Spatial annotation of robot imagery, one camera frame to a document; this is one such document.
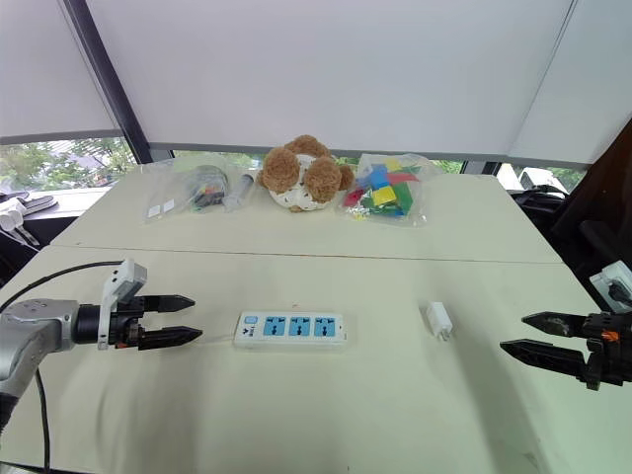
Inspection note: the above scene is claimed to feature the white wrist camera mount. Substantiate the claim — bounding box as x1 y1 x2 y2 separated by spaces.
589 260 632 313
97 258 148 351

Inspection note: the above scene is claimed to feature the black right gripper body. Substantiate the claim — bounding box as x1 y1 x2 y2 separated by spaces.
581 310 632 391

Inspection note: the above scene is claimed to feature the plastic bag of small parts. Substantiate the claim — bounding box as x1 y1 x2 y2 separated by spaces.
142 156 243 226

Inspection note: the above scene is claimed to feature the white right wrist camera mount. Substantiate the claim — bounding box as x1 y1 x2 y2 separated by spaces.
589 260 632 313

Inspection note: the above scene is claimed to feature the bag of coloured blocks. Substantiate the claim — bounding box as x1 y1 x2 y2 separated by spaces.
337 152 440 229

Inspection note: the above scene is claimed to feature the white roller blind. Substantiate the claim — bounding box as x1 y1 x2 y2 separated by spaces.
84 0 578 162
507 0 632 166
0 0 123 146

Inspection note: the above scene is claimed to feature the black window frame post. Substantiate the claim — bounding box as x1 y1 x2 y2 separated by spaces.
62 0 154 164

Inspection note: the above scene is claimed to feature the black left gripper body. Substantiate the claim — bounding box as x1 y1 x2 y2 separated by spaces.
109 295 147 350

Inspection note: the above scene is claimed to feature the white plug adapter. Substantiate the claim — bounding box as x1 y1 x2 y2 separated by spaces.
423 301 454 343

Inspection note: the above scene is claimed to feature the white blue power strip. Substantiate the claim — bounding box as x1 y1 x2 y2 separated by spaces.
232 309 348 352

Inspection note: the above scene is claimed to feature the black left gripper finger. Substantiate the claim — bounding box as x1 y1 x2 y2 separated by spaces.
141 293 197 315
136 325 204 353

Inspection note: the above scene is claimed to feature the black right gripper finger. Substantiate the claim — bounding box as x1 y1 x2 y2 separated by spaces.
499 338 593 382
521 311 590 340

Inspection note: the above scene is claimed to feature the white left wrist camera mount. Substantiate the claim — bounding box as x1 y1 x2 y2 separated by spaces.
97 258 148 351

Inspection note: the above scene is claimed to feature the brown white plush toy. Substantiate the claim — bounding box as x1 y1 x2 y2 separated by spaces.
255 134 356 214

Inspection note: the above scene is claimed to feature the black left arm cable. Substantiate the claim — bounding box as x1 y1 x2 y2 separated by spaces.
0 260 124 473

